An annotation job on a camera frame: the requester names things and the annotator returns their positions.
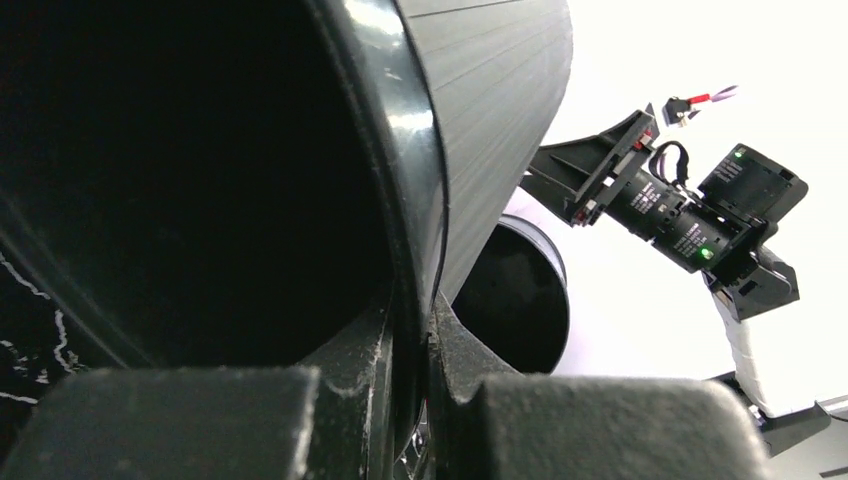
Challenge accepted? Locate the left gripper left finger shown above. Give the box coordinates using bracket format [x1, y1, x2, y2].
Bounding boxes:
[1, 367, 319, 479]

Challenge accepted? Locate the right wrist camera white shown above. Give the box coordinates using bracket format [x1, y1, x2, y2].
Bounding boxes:
[662, 97, 692, 127]

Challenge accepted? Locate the large dark blue bucket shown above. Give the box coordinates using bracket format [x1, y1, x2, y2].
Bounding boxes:
[452, 214, 570, 374]

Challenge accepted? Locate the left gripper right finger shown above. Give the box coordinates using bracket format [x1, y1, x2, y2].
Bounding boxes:
[428, 298, 772, 480]

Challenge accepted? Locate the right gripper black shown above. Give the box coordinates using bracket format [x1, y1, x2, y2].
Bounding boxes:
[520, 110, 659, 227]

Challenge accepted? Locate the black ribbed plastic bucket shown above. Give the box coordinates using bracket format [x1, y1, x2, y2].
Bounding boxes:
[1, 1, 573, 479]

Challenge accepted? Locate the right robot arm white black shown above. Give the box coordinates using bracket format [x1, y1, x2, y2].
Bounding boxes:
[521, 110, 832, 455]

